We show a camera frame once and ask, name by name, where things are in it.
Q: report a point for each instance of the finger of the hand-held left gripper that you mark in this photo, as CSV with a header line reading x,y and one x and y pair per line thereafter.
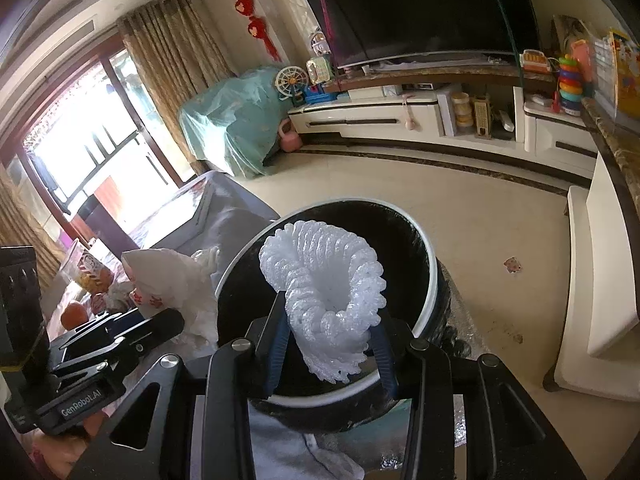
x,y
155,322

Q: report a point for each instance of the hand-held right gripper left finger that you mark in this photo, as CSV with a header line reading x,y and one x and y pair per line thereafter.
x,y
278,345

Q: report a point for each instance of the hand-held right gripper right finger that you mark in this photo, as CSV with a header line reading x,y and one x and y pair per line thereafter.
x,y
386,360

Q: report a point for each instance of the white foam fruit net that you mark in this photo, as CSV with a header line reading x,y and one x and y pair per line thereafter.
x,y
325,280

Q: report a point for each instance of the black lined trash bin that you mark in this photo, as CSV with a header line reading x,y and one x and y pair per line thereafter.
x,y
240,260

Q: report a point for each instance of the white red-printed plastic bag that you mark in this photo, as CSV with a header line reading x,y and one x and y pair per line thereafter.
x,y
160,275

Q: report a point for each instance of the orange fruit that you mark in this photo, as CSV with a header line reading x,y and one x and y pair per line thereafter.
x,y
74,316

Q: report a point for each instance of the clear popcorn jar striped label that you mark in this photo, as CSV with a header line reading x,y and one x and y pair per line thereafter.
x,y
90,270

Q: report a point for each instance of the beige patterned curtain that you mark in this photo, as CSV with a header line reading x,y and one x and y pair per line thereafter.
x,y
170,60
25,230

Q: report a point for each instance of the grey white cloth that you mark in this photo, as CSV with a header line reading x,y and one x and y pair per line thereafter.
x,y
295,455

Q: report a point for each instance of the pink floor sticker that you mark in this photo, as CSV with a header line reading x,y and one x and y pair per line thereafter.
x,y
512,264

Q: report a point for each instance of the glass balcony door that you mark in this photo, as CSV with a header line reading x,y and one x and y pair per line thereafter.
x,y
90,135

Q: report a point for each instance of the pink kettlebell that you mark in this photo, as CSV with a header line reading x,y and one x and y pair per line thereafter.
x,y
289,139

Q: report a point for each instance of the white marble-top cabinet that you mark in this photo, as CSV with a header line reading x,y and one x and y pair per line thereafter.
x,y
600,260

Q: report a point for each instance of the white television stand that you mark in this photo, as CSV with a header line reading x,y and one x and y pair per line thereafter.
x,y
350,115

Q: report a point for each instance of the pink hanging brush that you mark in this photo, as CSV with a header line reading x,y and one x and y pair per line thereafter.
x,y
409,112

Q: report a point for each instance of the blue toy block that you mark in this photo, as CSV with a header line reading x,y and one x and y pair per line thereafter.
x,y
320,95

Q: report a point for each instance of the wooden slatted box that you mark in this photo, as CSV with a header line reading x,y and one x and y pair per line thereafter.
x,y
482,120

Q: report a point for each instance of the small toy fan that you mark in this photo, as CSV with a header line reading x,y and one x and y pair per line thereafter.
x,y
289,85

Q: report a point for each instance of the yellow stacked jars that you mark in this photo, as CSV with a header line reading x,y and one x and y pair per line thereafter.
x,y
462,110

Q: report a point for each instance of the green toy cash register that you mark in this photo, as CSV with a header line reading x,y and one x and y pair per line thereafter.
x,y
318,71

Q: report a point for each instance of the rainbow stacking rings toy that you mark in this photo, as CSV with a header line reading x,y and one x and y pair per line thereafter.
x,y
570,85

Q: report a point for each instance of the orange white toy bus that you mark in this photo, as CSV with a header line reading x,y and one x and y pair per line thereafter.
x,y
534,61

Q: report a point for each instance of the black flat television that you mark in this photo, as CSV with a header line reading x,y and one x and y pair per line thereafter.
x,y
425,10

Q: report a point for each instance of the pink toy board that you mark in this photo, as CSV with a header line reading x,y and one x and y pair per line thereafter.
x,y
582,65

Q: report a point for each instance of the green thin stick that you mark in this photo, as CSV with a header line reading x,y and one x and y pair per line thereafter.
x,y
507,25

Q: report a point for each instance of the yellow picture book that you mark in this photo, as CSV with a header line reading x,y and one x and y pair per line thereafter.
x,y
625,75

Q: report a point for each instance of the red hanging wall decoration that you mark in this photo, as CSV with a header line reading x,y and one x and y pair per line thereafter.
x,y
250,10

